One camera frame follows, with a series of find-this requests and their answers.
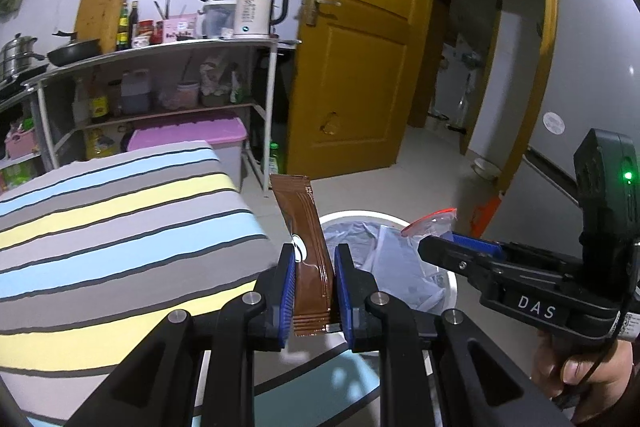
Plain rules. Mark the large red sauce jar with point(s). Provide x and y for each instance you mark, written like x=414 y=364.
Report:
x=145 y=32

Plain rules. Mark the dark sauce bottle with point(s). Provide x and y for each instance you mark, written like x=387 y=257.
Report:
x=134 y=29

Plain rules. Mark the white electric kettle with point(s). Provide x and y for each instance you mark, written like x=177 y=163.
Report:
x=252 y=17

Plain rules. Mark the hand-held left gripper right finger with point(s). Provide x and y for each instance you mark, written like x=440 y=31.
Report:
x=344 y=302

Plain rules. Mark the brown sachet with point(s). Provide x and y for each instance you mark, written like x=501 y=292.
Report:
x=305 y=227

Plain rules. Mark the white metal shelf rack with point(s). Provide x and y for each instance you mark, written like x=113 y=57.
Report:
x=175 y=47

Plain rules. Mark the pink utensil holder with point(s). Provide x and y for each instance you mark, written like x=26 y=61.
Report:
x=180 y=28

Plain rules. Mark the yellow wooden door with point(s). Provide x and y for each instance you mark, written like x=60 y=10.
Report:
x=365 y=72

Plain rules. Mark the orange plastic piece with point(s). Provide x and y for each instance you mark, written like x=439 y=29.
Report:
x=487 y=214

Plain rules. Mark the pink plastic basket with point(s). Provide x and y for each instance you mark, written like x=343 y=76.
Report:
x=22 y=146

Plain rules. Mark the clear lidded container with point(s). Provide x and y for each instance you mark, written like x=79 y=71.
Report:
x=217 y=21

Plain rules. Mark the dark liquid jug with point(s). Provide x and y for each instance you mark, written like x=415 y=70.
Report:
x=136 y=94

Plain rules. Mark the green glass bottle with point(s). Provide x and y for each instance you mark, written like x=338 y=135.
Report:
x=272 y=162

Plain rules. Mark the wooden cutting board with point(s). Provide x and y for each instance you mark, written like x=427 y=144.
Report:
x=102 y=12

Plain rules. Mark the white plastic bottle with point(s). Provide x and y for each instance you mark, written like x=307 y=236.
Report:
x=81 y=104

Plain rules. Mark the person's right hand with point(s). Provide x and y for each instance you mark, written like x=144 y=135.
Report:
x=575 y=372

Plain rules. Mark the oil bottle with yellow label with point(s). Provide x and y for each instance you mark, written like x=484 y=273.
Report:
x=99 y=104

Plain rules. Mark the round wall sticker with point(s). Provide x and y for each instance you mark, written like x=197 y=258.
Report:
x=554 y=123

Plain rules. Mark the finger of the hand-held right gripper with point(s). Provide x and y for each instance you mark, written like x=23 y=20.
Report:
x=460 y=259
x=477 y=244

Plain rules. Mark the small red sauce jar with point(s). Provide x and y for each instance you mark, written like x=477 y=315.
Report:
x=159 y=32

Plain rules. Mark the induction cooker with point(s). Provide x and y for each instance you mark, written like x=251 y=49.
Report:
x=20 y=82

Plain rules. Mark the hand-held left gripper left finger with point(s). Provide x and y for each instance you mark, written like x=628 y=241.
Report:
x=286 y=297

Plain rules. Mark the clear bag with red strip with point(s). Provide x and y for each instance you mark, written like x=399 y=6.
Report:
x=430 y=222

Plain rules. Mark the grey low shelf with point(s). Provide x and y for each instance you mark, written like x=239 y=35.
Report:
x=20 y=107

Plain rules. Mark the white bin with liner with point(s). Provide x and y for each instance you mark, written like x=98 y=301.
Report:
x=400 y=267

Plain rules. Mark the crumpled plastic bags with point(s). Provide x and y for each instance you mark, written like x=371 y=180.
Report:
x=215 y=79

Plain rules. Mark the green bottle with yellow label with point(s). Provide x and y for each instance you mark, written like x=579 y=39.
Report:
x=122 y=32

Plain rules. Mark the white bowl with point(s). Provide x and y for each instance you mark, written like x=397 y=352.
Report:
x=486 y=169

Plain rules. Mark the storage box with pink lid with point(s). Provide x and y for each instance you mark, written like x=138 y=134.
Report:
x=185 y=132

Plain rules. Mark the black frying pan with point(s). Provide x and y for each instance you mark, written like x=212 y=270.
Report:
x=75 y=53

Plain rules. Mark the bundle of chopsticks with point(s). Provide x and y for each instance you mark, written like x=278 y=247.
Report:
x=167 y=7

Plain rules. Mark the steel steamer pot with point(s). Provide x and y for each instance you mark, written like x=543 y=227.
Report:
x=17 y=57

